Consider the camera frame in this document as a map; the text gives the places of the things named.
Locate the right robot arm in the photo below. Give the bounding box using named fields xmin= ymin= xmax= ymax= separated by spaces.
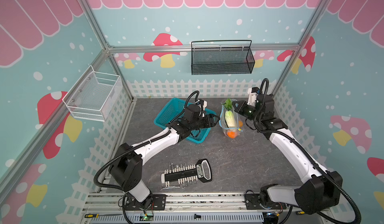
xmin=233 ymin=100 xmax=362 ymax=224

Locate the black wire wall basket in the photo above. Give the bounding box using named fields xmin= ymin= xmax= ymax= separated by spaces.
xmin=191 ymin=40 xmax=255 ymax=75

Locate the clear zip top bag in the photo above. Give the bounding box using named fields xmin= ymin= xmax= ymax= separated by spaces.
xmin=219 ymin=98 xmax=243 ymax=139

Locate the teal plastic basket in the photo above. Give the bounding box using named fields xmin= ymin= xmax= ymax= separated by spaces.
xmin=154 ymin=98 xmax=211 ymax=144

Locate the white wire wall basket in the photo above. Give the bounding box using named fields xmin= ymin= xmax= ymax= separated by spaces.
xmin=63 ymin=66 xmax=123 ymax=122

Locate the yellow handled screwdriver left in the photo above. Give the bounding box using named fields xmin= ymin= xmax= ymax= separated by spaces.
xmin=84 ymin=214 xmax=120 ymax=219

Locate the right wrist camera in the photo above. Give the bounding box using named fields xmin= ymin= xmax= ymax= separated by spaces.
xmin=247 ymin=87 xmax=275 ymax=112

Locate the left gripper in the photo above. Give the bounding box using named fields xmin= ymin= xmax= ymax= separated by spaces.
xmin=190 ymin=113 xmax=221 ymax=131

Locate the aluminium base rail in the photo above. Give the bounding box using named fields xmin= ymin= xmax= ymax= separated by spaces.
xmin=79 ymin=192 xmax=328 ymax=224

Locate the white green toy cabbage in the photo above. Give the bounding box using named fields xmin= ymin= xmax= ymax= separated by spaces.
xmin=223 ymin=98 xmax=237 ymax=128

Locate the black screwdriver bit set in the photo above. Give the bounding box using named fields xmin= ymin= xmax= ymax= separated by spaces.
xmin=161 ymin=159 xmax=213 ymax=189

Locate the orange toy tomato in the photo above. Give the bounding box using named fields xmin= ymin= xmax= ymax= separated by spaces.
xmin=226 ymin=131 xmax=238 ymax=139

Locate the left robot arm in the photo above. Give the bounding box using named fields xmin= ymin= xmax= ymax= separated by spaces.
xmin=93 ymin=114 xmax=220 ymax=210

